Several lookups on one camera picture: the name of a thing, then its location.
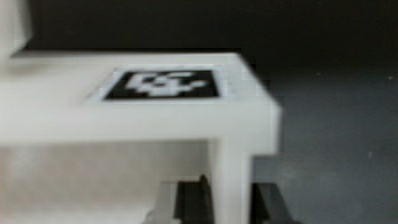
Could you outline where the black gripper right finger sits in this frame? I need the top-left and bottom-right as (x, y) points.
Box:
(253, 183), (293, 224)

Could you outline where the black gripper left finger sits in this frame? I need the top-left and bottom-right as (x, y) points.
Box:
(174, 175), (213, 224)

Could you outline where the white drawer with knob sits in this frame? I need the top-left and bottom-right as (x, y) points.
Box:
(0, 0), (281, 224)

